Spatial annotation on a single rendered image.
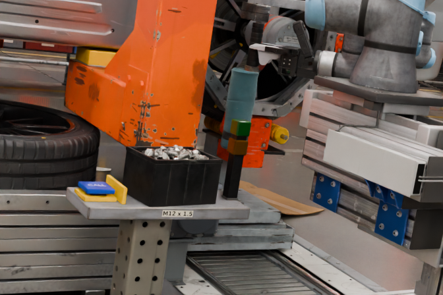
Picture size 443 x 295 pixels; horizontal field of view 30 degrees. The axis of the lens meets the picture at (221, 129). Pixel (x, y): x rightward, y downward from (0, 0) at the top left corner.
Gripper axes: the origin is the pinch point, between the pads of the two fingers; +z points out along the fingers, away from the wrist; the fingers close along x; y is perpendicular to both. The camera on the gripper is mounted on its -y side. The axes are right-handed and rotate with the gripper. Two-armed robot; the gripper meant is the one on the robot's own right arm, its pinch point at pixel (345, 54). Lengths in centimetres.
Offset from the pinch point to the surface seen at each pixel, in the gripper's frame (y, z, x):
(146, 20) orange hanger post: 4, 76, 13
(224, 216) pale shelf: -40, 61, 42
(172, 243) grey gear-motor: -63, 52, 0
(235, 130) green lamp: -20, 58, 35
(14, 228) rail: -53, 105, 12
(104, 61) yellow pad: -13, 69, -32
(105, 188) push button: -35, 91, 36
